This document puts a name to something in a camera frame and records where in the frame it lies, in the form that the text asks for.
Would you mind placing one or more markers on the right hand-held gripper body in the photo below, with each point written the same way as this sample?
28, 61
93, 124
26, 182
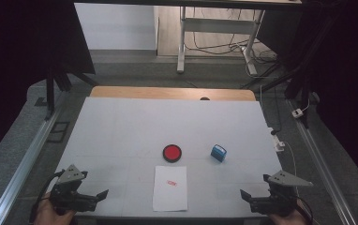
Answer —
278, 201

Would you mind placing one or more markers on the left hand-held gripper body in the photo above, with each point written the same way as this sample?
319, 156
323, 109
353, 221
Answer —
69, 198

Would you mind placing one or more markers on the blue stamp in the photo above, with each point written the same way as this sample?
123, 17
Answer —
218, 153

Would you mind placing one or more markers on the round red ink pad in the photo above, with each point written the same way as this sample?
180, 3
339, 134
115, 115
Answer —
172, 153

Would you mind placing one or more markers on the person's right hand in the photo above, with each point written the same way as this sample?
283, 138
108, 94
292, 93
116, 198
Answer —
292, 219

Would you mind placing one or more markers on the person's left hand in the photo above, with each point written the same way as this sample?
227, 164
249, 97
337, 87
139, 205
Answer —
46, 215

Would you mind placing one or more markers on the white power strip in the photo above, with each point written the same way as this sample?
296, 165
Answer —
277, 140

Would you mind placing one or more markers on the white paper sheet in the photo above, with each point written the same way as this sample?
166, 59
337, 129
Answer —
170, 193

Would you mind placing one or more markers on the small white adapter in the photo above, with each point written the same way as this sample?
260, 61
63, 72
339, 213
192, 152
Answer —
297, 113

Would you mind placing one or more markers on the black metal stand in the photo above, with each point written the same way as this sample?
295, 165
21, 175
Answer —
50, 90
299, 84

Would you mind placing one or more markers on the black table grommet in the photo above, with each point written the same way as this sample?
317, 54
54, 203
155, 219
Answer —
204, 98

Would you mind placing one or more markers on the black curtain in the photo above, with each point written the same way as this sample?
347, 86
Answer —
27, 47
342, 62

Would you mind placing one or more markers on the aluminium rail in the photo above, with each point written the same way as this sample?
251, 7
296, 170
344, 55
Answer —
320, 162
27, 159

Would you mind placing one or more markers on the white metal desk frame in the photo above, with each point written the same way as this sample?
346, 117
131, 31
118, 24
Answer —
217, 25

